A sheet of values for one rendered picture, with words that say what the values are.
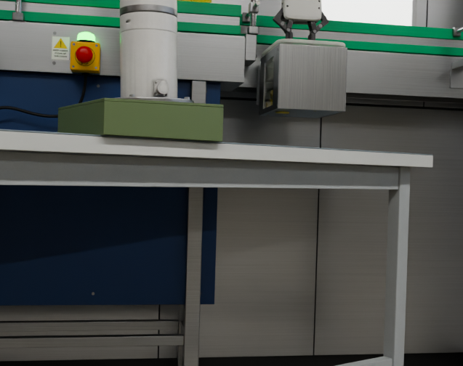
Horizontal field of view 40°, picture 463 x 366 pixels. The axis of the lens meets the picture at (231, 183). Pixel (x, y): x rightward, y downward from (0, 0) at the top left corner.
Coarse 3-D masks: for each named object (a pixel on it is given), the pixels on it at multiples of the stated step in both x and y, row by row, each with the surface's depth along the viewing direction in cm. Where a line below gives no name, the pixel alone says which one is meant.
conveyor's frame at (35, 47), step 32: (0, 32) 159; (32, 32) 161; (64, 32) 162; (96, 32) 163; (0, 64) 160; (32, 64) 161; (64, 64) 162; (192, 64) 167; (224, 64) 169; (256, 64) 180; (352, 64) 184; (384, 64) 186; (416, 64) 188; (448, 64) 189; (192, 96) 168; (352, 96) 197; (384, 96) 198; (416, 96) 188; (448, 96) 190
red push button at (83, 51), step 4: (80, 48) 153; (84, 48) 153; (88, 48) 153; (76, 52) 153; (80, 52) 153; (84, 52) 153; (88, 52) 153; (76, 56) 153; (80, 56) 153; (84, 56) 153; (88, 56) 153; (92, 56) 154; (80, 60) 153; (84, 60) 153; (88, 60) 154
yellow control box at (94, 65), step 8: (72, 48) 155; (96, 48) 156; (72, 56) 156; (96, 56) 156; (72, 64) 156; (80, 64) 156; (88, 64) 156; (96, 64) 156; (72, 72) 160; (80, 72) 159; (88, 72) 159; (96, 72) 158
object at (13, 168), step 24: (0, 168) 114; (24, 168) 116; (48, 168) 118; (72, 168) 121; (96, 168) 123; (120, 168) 126; (144, 168) 129; (168, 168) 132; (192, 168) 135; (216, 168) 138; (240, 168) 142; (264, 168) 146; (288, 168) 149; (312, 168) 154; (336, 168) 158; (360, 168) 162; (384, 168) 167; (408, 168) 172; (408, 192) 172; (384, 336) 174; (384, 360) 169
